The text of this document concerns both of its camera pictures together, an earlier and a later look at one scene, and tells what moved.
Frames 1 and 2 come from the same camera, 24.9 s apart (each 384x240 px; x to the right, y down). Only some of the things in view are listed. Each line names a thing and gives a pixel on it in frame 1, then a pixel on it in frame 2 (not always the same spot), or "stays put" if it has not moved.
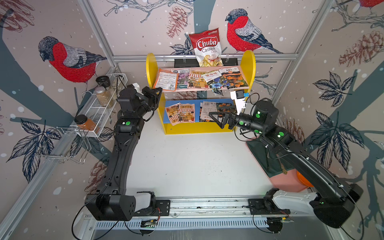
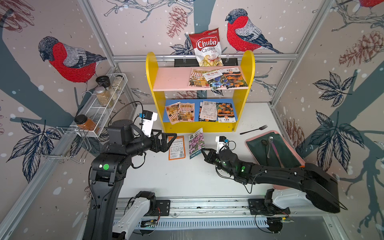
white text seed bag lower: x=207 y=107 stays put
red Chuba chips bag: x=207 y=48 stays put
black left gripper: x=150 y=93 to x=164 y=145
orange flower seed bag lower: x=224 y=107 stays put
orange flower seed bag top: x=235 y=78 stays put
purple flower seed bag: x=183 y=77 to x=196 y=143
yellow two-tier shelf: x=199 y=100 stays put
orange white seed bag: x=167 y=79 to x=177 y=149
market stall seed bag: x=195 y=80 stays put
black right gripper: x=226 y=116 to x=209 y=158
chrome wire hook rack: x=70 y=144 stays put
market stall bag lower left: x=173 y=111 stays put
